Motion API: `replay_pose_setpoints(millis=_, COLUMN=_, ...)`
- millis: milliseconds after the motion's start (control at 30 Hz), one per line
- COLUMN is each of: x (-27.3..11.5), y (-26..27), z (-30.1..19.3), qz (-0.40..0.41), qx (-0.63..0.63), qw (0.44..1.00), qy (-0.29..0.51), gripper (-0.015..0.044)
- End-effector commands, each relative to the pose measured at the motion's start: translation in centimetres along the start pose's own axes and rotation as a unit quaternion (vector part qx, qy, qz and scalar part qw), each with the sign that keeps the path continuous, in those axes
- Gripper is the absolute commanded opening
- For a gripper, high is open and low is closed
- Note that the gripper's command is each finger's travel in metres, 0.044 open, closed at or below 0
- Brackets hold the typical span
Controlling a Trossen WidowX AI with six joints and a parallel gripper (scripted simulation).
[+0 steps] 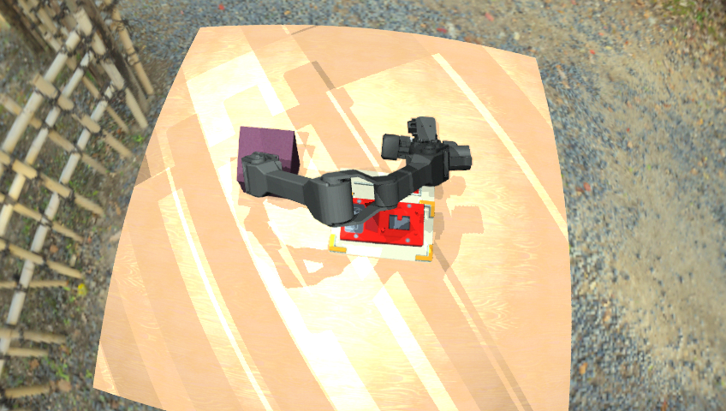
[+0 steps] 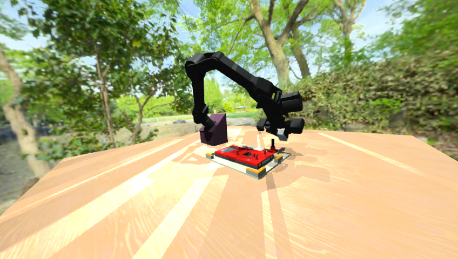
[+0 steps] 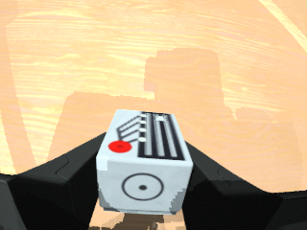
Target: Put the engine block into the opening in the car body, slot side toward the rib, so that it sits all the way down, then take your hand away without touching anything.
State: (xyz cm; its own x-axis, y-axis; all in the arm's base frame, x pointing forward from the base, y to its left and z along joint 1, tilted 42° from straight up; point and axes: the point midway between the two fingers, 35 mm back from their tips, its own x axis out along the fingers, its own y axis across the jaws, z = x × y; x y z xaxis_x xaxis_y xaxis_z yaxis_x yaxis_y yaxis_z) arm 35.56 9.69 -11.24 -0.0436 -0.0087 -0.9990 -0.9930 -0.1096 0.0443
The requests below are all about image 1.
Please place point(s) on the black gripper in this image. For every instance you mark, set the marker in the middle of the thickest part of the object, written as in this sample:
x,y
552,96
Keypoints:
x,y
396,147

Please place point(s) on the cream flat base plate with orange corner brackets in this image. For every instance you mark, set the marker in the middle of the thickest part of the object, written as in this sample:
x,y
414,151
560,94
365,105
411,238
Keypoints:
x,y
363,189

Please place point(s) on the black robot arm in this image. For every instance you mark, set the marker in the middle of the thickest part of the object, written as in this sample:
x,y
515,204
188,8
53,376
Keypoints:
x,y
329,197

